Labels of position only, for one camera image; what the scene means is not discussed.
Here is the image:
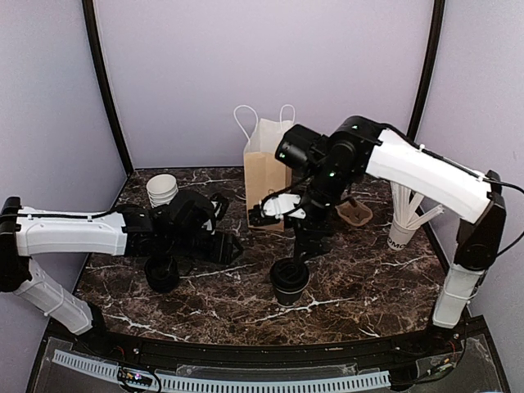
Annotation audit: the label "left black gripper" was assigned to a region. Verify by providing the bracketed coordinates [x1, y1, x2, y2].
[166, 231, 243, 266]

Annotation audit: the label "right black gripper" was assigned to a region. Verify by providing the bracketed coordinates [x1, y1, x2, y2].
[284, 164, 354, 262]

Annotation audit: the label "black cup lid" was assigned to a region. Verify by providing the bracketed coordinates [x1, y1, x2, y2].
[269, 258, 309, 293]

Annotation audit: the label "black paper coffee cup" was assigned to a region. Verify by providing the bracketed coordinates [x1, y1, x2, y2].
[273, 287, 304, 307]

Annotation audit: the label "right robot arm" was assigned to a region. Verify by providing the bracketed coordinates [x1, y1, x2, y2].
[262, 115, 507, 355]

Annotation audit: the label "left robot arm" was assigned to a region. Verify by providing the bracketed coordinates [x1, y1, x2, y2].
[1, 191, 243, 357]

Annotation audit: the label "cardboard cup carrier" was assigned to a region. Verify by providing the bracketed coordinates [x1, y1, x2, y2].
[336, 201, 373, 227]

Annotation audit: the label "stack of black lids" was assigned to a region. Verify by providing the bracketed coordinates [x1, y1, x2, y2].
[144, 255, 180, 294]

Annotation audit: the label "brown paper bag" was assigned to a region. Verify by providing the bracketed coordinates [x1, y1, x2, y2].
[233, 104, 296, 212]

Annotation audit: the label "stack of paper cups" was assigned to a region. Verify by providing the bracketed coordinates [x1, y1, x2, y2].
[146, 174, 178, 208]

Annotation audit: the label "white cup holding straws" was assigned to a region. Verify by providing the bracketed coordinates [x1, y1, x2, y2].
[386, 219, 418, 251]

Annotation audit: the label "wrapped paper straws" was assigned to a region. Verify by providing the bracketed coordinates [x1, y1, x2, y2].
[391, 182, 444, 230]

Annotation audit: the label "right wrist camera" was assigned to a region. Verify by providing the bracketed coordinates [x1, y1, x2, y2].
[248, 193, 306, 227]

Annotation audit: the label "grey cable duct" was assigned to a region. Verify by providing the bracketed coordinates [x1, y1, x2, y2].
[52, 350, 391, 392]

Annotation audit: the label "right black frame post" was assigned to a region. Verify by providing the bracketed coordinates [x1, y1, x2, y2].
[407, 0, 446, 141]

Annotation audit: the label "black frame post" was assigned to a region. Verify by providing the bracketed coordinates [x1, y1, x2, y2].
[407, 0, 446, 141]
[81, 0, 134, 177]

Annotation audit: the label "left black frame post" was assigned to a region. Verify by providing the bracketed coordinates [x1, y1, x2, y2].
[81, 0, 134, 177]

